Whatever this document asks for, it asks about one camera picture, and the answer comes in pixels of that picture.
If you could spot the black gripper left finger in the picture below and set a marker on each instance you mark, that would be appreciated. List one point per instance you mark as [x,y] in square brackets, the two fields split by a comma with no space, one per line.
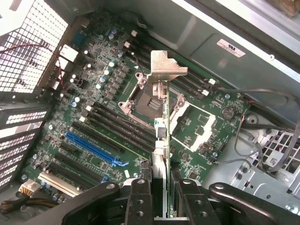
[138,206]

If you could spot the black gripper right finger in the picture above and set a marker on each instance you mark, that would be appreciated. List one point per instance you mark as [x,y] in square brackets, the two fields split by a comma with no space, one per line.
[197,206]

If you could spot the long black expansion slot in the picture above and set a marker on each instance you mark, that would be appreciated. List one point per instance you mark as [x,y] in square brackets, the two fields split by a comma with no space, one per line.
[96,136]
[79,167]
[70,173]

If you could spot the blue expansion slot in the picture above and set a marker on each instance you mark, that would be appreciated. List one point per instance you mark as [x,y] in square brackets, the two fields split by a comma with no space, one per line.
[93,148]

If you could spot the black ram slot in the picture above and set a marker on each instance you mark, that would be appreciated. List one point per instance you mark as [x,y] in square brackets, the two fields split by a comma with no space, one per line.
[117,134]
[194,71]
[187,80]
[124,119]
[184,84]
[119,130]
[191,75]
[122,124]

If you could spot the white expansion slot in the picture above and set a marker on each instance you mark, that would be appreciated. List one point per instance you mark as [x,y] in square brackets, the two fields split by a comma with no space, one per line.
[58,184]

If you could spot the short black expansion slot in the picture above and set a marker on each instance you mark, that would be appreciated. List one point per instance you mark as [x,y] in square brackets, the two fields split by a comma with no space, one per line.
[68,147]

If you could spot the round silver coin battery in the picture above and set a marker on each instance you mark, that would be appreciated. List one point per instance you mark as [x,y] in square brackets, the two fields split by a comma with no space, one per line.
[227,113]

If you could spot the white power connector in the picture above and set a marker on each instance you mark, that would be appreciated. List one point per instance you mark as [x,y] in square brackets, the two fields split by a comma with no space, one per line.
[29,187]

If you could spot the green motherboard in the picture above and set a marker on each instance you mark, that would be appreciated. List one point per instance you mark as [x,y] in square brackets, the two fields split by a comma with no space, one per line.
[98,56]

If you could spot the white label sticker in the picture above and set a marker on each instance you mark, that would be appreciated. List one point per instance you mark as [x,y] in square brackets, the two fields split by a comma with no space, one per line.
[230,47]

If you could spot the silver port block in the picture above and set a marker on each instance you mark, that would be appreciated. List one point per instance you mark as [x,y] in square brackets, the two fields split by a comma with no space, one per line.
[68,53]

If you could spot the blue port connector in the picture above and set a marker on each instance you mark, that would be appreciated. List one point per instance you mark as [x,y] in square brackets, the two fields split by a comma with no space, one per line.
[78,38]

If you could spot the grey metal pc case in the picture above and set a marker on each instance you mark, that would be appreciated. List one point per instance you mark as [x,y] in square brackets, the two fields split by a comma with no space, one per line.
[194,25]

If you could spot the cpu socket with metal frame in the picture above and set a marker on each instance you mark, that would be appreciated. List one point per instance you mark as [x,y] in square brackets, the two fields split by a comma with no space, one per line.
[140,103]

